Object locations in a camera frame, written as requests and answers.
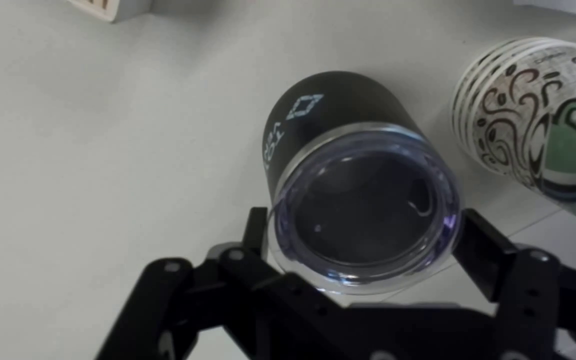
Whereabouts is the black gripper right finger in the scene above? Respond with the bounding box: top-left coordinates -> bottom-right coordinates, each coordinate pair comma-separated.
454,209 -> 519,302

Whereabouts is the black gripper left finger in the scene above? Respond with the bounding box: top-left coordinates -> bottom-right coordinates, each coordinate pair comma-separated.
243,209 -> 268,257

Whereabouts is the clear plastic lid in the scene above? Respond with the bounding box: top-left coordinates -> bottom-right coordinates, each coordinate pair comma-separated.
268,125 -> 462,296

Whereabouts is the black cup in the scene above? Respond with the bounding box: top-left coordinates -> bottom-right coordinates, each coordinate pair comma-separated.
262,70 -> 433,207

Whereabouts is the patterned paper cup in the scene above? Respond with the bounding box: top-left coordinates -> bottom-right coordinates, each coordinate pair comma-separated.
452,36 -> 576,216

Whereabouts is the crumpled white paper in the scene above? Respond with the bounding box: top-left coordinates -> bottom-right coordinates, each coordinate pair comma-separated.
512,0 -> 576,14

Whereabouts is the wooden box with white rim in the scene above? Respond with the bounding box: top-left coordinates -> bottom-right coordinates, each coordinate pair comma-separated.
69,0 -> 155,25

